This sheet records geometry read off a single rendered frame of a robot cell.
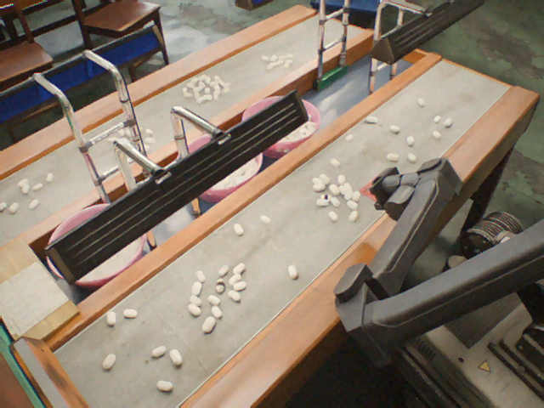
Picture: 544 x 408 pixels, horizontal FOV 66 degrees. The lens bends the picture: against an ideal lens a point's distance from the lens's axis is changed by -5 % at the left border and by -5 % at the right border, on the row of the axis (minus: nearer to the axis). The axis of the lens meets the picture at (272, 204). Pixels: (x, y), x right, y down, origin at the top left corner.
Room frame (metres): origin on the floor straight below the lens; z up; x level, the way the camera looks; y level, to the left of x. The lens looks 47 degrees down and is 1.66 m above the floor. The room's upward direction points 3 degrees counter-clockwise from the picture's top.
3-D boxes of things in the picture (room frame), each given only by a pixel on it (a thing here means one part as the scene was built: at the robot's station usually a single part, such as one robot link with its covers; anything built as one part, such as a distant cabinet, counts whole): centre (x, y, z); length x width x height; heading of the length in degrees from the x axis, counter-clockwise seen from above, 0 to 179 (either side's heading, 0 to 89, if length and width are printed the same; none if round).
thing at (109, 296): (1.04, -0.08, 0.71); 1.81 x 0.05 x 0.11; 134
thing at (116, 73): (1.00, 0.49, 0.90); 0.20 x 0.19 x 0.45; 134
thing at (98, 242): (0.66, 0.15, 1.08); 0.62 x 0.08 x 0.07; 134
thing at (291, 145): (1.24, -0.04, 0.72); 0.27 x 0.27 x 0.10
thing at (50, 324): (0.59, 0.63, 0.77); 0.33 x 0.15 x 0.01; 44
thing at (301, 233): (0.92, -0.20, 0.73); 1.81 x 0.30 x 0.02; 134
